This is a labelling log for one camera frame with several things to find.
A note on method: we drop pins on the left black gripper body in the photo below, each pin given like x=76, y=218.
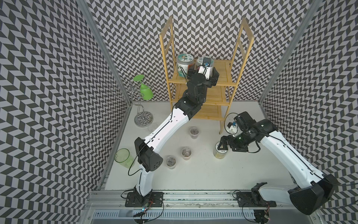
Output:
x=207, y=83

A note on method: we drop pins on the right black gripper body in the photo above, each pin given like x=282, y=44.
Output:
x=239, y=142

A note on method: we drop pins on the carrot seed jar red label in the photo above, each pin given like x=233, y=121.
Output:
x=184, y=62

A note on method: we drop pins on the flower seed jar pink label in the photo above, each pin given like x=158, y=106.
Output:
x=204, y=61

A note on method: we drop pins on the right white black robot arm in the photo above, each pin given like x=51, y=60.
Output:
x=312, y=187

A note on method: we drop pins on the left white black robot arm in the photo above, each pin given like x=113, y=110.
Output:
x=148, y=148

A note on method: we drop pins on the yellow label seed jar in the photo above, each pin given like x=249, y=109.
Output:
x=218, y=152

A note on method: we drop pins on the bamboo three-tier shelf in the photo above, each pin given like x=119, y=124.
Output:
x=220, y=97

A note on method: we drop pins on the small clear tub far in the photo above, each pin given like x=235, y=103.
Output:
x=194, y=132

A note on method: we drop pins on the small clear tub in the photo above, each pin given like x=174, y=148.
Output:
x=186, y=153
x=194, y=132
x=171, y=162

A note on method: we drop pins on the small clear tub middle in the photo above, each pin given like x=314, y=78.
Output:
x=186, y=153

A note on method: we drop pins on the green plastic goblet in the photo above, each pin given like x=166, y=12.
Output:
x=145, y=92

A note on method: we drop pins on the small clear tub near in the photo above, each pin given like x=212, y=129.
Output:
x=171, y=162

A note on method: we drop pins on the clear glass cup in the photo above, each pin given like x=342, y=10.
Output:
x=151, y=128

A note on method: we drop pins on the green translucent plastic cup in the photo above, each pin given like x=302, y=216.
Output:
x=124, y=157

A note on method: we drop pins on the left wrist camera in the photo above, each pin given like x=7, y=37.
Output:
x=206, y=72

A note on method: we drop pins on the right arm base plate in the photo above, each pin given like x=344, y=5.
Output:
x=248, y=199

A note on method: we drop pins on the chrome wire glass rack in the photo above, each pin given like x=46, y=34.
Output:
x=143, y=118

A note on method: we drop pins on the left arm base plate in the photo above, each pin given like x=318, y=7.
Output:
x=153, y=199

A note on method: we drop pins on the aluminium front rail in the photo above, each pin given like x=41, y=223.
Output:
x=180, y=199

